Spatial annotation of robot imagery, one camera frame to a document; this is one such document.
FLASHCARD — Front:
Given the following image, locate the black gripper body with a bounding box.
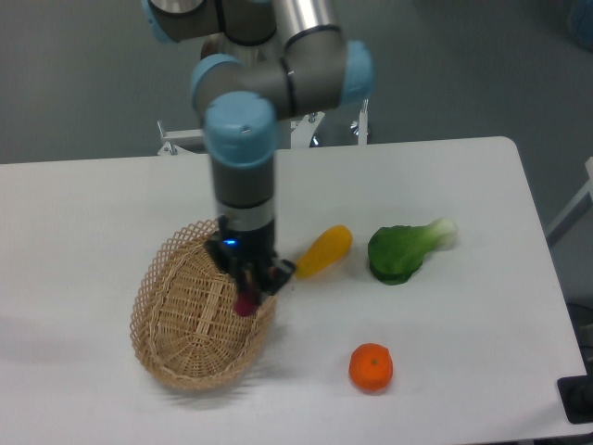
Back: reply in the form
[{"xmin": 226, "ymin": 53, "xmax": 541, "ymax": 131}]
[{"xmin": 205, "ymin": 216, "xmax": 296, "ymax": 301}]

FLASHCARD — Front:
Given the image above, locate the purple sweet potato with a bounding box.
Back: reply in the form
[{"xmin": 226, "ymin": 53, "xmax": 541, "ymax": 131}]
[{"xmin": 233, "ymin": 291, "xmax": 259, "ymax": 317}]

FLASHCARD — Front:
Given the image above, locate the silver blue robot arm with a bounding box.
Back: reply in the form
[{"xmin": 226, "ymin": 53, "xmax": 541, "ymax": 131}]
[{"xmin": 143, "ymin": 1, "xmax": 374, "ymax": 317}]

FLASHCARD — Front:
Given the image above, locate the woven wicker basket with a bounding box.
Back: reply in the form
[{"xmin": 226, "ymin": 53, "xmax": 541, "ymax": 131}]
[{"xmin": 130, "ymin": 220, "xmax": 277, "ymax": 391}]

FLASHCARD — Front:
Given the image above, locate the yellow mango toy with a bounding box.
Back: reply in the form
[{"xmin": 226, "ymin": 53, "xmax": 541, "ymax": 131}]
[{"xmin": 295, "ymin": 224, "xmax": 353, "ymax": 279}]

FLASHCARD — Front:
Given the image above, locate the orange tangerine toy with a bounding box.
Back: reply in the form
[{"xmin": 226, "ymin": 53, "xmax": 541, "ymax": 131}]
[{"xmin": 348, "ymin": 343, "xmax": 394, "ymax": 393}]

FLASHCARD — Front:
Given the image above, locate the green bok choy toy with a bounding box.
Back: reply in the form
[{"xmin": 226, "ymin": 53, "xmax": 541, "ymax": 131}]
[{"xmin": 367, "ymin": 218, "xmax": 458, "ymax": 286}]

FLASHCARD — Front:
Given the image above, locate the black device at table edge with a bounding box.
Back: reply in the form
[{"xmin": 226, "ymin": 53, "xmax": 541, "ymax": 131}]
[{"xmin": 557, "ymin": 375, "xmax": 592, "ymax": 425}]

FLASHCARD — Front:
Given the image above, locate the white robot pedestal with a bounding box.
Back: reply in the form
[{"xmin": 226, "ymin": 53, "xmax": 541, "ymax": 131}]
[{"xmin": 200, "ymin": 33, "xmax": 266, "ymax": 65}]

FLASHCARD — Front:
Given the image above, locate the white frame at right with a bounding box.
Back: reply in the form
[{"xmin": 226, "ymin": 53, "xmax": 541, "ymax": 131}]
[{"xmin": 545, "ymin": 157, "xmax": 592, "ymax": 248}]

